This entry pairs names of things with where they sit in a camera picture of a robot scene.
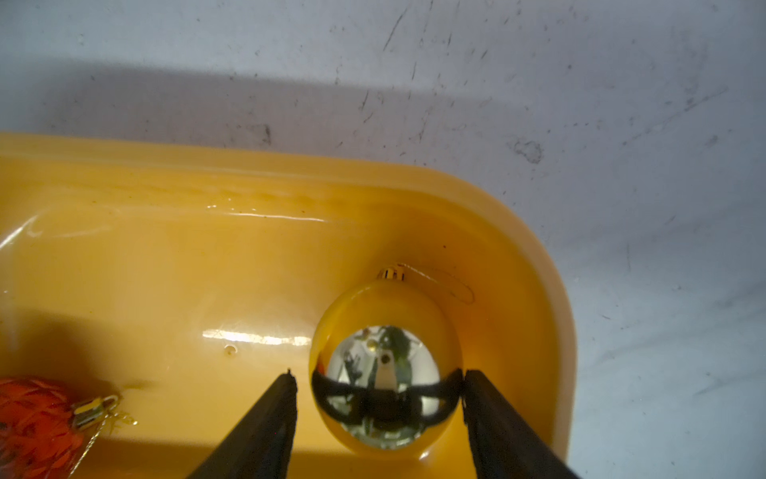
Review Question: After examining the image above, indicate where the yellow plastic tray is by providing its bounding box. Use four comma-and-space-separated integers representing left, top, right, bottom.
1, 133, 576, 478

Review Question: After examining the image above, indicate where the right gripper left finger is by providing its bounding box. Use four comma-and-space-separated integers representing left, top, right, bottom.
189, 372, 297, 479

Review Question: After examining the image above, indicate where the shiny silver-gold ball ornament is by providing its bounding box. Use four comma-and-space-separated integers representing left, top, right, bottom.
309, 263, 473, 458

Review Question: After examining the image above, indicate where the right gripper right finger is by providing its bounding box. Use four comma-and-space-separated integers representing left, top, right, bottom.
463, 370, 578, 479

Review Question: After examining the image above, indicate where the red glitter ball ornament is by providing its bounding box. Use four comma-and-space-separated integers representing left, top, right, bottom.
1, 376, 138, 478

